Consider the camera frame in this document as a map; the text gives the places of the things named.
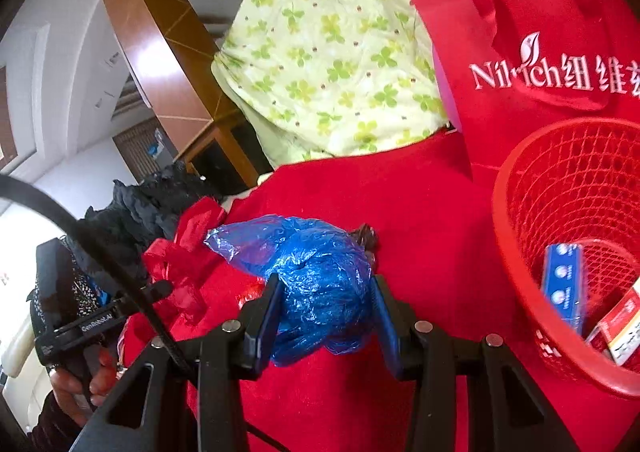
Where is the red blanket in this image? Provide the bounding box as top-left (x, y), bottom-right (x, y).
top-left (120, 134), bottom-right (640, 452)

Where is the red and white box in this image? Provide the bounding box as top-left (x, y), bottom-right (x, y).
top-left (585, 277), bottom-right (640, 367)

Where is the black white dotted cloth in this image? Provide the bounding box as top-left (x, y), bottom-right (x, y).
top-left (62, 237), bottom-right (108, 308)

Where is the blue plastic bag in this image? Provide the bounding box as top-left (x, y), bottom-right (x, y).
top-left (205, 215), bottom-right (378, 365)

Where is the red mesh plastic basket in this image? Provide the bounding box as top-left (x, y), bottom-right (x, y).
top-left (492, 118), bottom-right (640, 400)

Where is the red paper gift bag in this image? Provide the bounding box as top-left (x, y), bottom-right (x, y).
top-left (406, 0), bottom-right (640, 183)

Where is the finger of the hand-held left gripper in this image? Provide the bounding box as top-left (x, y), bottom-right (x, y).
top-left (119, 280), bottom-right (174, 316)

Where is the black crumpled plastic bag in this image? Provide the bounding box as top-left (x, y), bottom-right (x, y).
top-left (67, 162), bottom-right (223, 278)

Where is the blue medicine box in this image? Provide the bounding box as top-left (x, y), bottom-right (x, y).
top-left (541, 243), bottom-right (598, 338)

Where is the brown wooden cabinet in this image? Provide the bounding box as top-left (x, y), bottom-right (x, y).
top-left (95, 0), bottom-right (273, 189)

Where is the person's left forearm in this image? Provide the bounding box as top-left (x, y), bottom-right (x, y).
top-left (29, 392), bottom-right (88, 452)

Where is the black cable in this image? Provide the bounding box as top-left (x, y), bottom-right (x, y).
top-left (0, 174), bottom-right (291, 452)

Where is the brown slatted panel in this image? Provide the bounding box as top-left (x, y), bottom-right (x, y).
top-left (112, 117), bottom-right (178, 183)

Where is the green floral quilt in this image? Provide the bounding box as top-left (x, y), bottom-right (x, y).
top-left (211, 0), bottom-right (531, 168)

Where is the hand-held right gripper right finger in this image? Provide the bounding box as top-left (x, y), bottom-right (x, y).
top-left (369, 274), bottom-right (581, 452)

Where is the person's left hand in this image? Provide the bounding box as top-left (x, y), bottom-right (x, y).
top-left (50, 348), bottom-right (120, 427)

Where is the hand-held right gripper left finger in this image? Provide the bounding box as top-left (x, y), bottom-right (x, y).
top-left (70, 273), bottom-right (286, 452)

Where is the small dark plastic bag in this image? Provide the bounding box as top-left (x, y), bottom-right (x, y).
top-left (350, 224), bottom-right (379, 254)

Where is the red crumpled plastic bag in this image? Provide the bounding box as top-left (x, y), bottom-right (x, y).
top-left (142, 197), bottom-right (261, 328)

